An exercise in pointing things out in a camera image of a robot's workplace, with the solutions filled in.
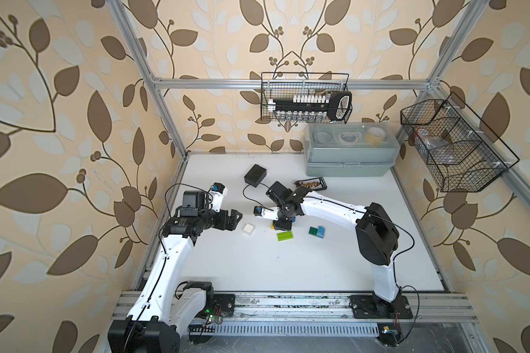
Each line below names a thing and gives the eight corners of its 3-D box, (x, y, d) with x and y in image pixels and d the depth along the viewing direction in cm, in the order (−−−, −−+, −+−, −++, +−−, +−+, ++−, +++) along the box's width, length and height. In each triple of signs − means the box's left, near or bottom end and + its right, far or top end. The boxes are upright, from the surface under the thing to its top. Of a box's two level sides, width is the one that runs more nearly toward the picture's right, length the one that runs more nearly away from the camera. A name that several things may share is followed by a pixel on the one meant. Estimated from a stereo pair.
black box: (243, 181, 111) (242, 176, 108) (255, 168, 116) (255, 163, 114) (255, 187, 108) (255, 183, 105) (267, 174, 114) (267, 169, 111)
